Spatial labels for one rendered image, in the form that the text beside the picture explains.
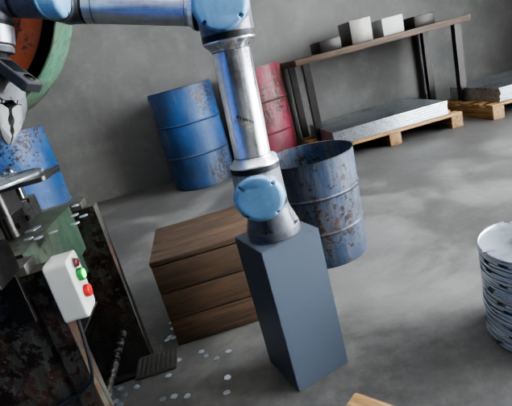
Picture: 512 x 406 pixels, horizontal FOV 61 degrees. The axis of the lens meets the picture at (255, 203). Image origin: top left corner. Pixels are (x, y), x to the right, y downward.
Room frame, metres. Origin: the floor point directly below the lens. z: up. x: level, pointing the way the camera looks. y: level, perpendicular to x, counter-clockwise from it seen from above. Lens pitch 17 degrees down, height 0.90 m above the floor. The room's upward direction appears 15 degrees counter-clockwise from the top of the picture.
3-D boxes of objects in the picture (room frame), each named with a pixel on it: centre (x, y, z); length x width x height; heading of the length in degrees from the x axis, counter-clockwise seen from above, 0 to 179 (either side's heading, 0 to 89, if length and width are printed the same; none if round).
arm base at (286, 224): (1.14, -0.03, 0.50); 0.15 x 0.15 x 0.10
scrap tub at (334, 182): (1.88, -0.27, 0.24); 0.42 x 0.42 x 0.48
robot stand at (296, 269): (1.14, -0.03, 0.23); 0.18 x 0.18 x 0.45; 22
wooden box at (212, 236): (1.61, 0.23, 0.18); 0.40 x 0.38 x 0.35; 95
